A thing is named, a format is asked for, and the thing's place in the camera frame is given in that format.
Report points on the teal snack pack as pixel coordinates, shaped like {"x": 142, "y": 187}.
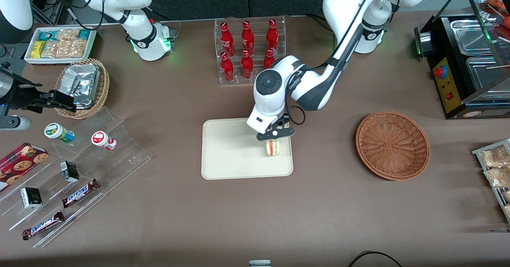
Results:
{"x": 84, "y": 34}
{"x": 46, "y": 35}

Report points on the steel food pan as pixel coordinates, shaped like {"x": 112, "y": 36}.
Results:
{"x": 484, "y": 75}
{"x": 470, "y": 38}

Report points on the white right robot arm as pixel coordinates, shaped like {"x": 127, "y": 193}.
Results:
{"x": 137, "y": 24}

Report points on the brown Snickers bar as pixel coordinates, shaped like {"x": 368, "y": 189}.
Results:
{"x": 79, "y": 193}
{"x": 43, "y": 225}

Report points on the small black carton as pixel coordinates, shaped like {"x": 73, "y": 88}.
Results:
{"x": 69, "y": 172}
{"x": 31, "y": 197}

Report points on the small tan wicker basket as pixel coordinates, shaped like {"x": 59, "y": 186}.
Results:
{"x": 101, "y": 91}

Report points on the yellow snack bar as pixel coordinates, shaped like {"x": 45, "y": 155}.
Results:
{"x": 38, "y": 50}

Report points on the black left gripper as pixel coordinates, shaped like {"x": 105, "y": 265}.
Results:
{"x": 283, "y": 119}

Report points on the red cola bottle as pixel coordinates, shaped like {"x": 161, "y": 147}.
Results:
{"x": 272, "y": 38}
{"x": 227, "y": 69}
{"x": 269, "y": 61}
{"x": 247, "y": 67}
{"x": 227, "y": 40}
{"x": 248, "y": 40}

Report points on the small grey object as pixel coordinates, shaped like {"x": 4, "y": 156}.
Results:
{"x": 259, "y": 264}

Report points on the green lid cup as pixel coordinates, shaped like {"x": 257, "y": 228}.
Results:
{"x": 55, "y": 131}

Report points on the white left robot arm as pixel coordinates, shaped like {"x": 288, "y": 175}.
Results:
{"x": 350, "y": 4}

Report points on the red lid cup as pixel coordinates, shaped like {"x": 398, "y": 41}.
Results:
{"x": 99, "y": 138}

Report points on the white snack box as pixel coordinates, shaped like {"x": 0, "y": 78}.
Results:
{"x": 59, "y": 61}

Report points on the grey tray with snacks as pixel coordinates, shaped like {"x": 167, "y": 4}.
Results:
{"x": 478, "y": 151}

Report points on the triangular sandwich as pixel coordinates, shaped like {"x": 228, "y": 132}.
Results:
{"x": 273, "y": 148}

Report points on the silver foil pack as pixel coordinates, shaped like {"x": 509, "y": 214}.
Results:
{"x": 79, "y": 83}

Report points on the clear acrylic bottle rack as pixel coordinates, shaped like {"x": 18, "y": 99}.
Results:
{"x": 239, "y": 81}

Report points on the clear granola pack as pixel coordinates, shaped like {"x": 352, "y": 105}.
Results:
{"x": 75, "y": 48}
{"x": 67, "y": 34}
{"x": 51, "y": 50}

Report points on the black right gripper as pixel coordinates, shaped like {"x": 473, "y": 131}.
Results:
{"x": 20, "y": 96}

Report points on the large brown wicker basket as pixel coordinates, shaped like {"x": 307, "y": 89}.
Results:
{"x": 392, "y": 145}

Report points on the clear acrylic stepped display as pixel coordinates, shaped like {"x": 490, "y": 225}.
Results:
{"x": 119, "y": 155}

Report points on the clear bag of snacks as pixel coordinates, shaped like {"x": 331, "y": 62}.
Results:
{"x": 500, "y": 177}
{"x": 507, "y": 196}
{"x": 507, "y": 210}
{"x": 496, "y": 157}

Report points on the red skewered food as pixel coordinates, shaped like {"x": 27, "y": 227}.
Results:
{"x": 503, "y": 22}

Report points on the black glass food warmer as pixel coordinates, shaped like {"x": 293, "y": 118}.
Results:
{"x": 448, "y": 87}

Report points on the red tartan cookie box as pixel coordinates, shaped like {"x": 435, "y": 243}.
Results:
{"x": 20, "y": 163}

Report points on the cream plastic tray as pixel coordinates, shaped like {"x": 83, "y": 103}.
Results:
{"x": 227, "y": 151}

